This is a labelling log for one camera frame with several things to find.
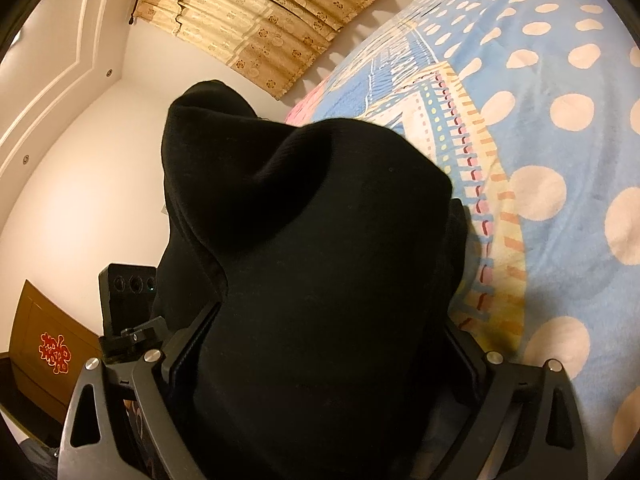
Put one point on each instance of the pink and blue bed sheet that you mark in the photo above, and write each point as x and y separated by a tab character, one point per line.
550	160

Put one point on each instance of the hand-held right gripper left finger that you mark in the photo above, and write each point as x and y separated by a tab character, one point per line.
185	345

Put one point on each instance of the beige patterned window curtain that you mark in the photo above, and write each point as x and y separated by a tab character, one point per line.
250	20

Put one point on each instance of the brown wooden door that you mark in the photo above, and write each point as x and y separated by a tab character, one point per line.
30	320

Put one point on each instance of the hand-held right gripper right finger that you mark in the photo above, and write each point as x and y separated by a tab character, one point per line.
470	360

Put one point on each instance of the red paper door decoration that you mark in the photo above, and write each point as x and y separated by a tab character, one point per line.
54	352

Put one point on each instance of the black hooded zip jacket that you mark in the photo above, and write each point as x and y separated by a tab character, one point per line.
325	260

